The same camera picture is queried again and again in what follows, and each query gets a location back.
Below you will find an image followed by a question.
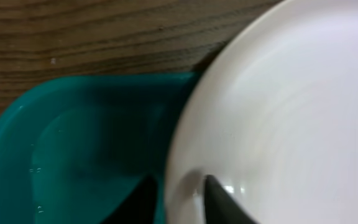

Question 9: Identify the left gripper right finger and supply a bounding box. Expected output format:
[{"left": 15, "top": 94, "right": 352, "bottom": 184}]
[{"left": 203, "top": 175, "right": 256, "bottom": 224}]

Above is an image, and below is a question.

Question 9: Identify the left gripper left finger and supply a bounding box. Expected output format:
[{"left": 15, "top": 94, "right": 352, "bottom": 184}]
[{"left": 101, "top": 175, "right": 158, "bottom": 224}]

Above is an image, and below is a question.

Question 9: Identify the white plate top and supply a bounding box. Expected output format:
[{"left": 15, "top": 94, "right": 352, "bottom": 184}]
[{"left": 164, "top": 0, "right": 358, "bottom": 223}]

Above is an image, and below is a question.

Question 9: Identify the teal plastic tray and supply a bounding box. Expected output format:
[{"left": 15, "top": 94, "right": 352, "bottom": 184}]
[{"left": 0, "top": 72, "right": 200, "bottom": 223}]

